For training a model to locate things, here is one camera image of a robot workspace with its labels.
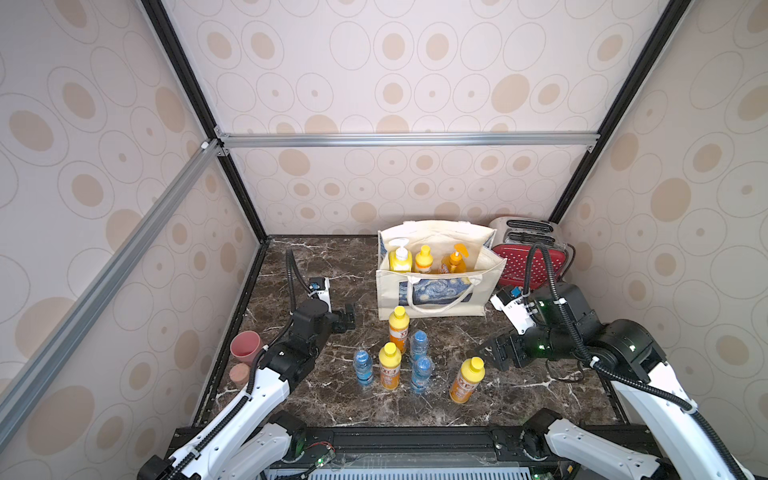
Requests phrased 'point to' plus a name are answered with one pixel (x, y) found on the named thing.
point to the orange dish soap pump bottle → (454, 261)
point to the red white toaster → (515, 236)
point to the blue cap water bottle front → (421, 375)
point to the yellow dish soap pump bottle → (400, 259)
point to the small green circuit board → (320, 462)
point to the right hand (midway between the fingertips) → (498, 341)
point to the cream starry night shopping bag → (432, 269)
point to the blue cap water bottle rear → (420, 345)
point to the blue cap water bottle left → (363, 368)
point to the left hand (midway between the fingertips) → (348, 300)
